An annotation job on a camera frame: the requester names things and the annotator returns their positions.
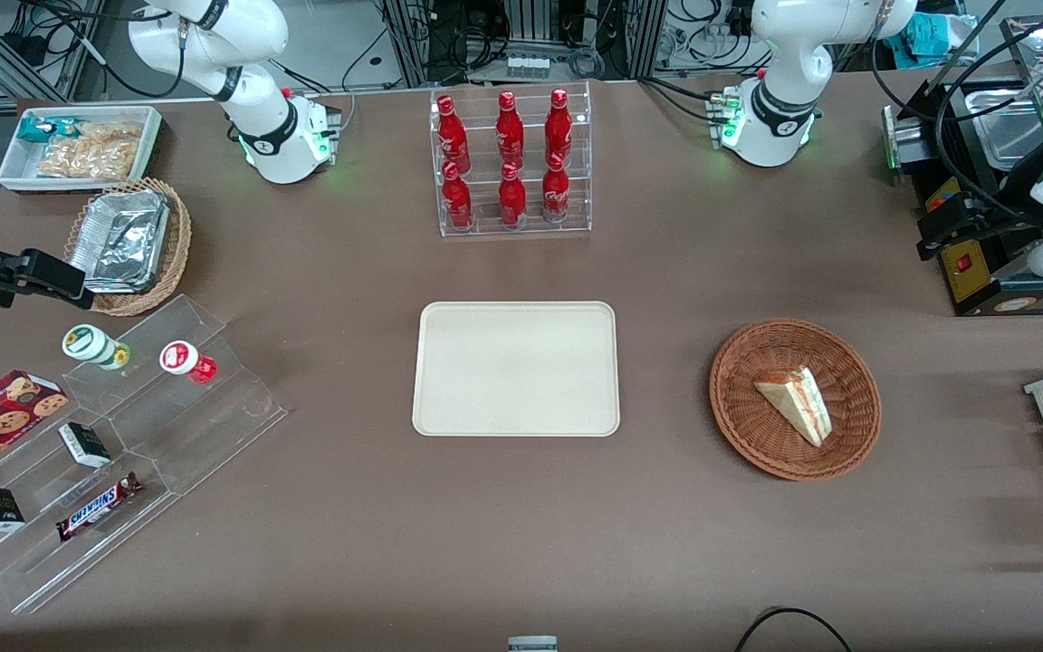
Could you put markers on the red cola bottle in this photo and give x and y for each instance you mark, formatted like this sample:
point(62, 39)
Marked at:
point(510, 129)
point(511, 196)
point(559, 127)
point(457, 197)
point(452, 134)
point(555, 190)

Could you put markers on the snickers chocolate bar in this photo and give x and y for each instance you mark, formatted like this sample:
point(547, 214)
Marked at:
point(96, 507)

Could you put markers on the oval tan wicker basket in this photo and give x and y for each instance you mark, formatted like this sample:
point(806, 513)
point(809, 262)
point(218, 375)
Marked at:
point(176, 244)

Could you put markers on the green-lid white drink bottle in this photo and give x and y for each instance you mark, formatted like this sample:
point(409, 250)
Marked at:
point(87, 343)

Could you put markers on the clear bag of crackers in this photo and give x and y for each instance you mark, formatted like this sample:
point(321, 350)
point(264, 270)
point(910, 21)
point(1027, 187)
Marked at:
point(91, 152)

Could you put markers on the clear acrylic bottle rack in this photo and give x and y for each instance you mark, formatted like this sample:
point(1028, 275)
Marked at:
point(485, 226)

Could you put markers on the triangle sandwich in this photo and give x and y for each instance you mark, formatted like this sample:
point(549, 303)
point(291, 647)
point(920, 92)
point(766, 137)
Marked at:
point(798, 403)

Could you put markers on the aluminium foil container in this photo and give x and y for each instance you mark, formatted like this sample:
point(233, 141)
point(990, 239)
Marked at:
point(119, 240)

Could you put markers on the aluminium frame rack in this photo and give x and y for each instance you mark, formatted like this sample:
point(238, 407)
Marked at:
point(413, 45)

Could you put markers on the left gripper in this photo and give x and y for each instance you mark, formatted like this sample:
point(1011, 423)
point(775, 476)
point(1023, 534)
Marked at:
point(1003, 206)

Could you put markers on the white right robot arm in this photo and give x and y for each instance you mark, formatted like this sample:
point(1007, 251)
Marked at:
point(259, 109)

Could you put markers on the white rectangular snack bin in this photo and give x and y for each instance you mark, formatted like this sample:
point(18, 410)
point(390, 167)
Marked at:
point(14, 172)

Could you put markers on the round brown wicker basket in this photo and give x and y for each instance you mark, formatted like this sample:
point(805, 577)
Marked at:
point(757, 435)

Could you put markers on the steel warmer pan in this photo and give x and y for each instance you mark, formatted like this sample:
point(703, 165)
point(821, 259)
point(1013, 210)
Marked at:
point(1006, 136)

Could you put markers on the small grey block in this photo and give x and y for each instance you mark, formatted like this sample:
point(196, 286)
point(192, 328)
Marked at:
point(532, 645)

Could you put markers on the cream rectangular tray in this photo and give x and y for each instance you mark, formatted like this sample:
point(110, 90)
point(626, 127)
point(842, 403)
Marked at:
point(515, 369)

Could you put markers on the teal snack packet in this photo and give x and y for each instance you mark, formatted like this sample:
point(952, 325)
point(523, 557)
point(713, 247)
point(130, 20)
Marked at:
point(37, 129)

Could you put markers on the black food warmer machine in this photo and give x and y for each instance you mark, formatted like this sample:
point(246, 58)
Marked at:
point(965, 281)

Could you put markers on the red-lid drink bottle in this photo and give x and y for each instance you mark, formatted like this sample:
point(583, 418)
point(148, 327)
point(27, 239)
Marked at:
point(182, 359)

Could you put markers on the clear acrylic stepped shelf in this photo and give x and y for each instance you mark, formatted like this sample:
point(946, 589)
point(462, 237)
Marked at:
point(196, 435)

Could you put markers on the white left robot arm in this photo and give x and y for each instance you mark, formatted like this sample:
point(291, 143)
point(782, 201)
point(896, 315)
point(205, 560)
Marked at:
point(784, 81)

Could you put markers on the white power strip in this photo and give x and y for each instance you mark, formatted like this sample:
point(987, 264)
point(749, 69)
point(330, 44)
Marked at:
point(527, 67)

